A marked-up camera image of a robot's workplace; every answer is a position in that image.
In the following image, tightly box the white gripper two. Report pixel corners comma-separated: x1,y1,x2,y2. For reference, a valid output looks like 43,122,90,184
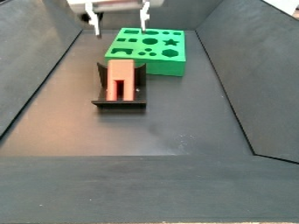
67,0,165,38

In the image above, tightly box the red square-circle peg object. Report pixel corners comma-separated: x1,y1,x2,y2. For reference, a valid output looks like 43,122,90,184
107,59,135,101

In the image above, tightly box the black curved regrasp stand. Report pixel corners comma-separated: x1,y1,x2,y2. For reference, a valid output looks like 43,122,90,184
93,63,147,109

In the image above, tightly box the green shape-sorter fixture block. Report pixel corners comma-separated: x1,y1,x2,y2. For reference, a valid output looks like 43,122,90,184
106,28,186,77

